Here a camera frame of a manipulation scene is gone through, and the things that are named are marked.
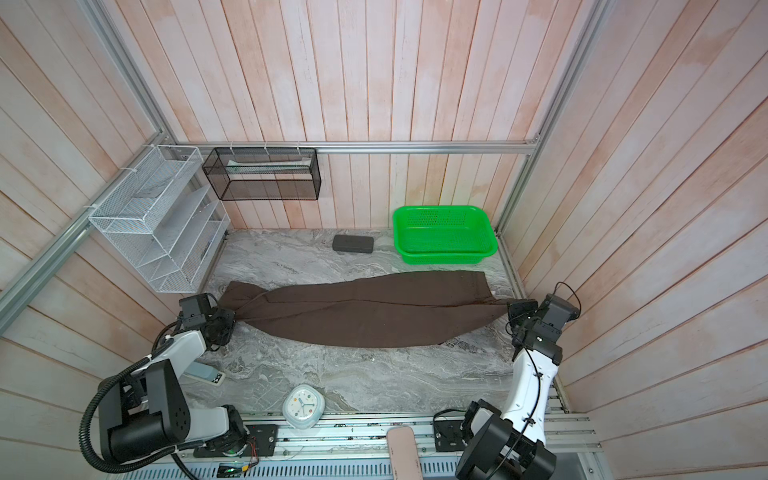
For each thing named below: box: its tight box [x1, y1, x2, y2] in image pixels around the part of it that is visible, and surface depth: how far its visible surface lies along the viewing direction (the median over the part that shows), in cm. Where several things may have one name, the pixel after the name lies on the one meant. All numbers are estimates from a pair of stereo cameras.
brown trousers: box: [218, 271, 515, 348], surface depth 98 cm
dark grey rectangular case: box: [332, 234, 374, 254], surface depth 117 cm
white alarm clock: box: [282, 384, 325, 429], surface depth 78 cm
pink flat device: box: [386, 426, 423, 480], surface depth 71 cm
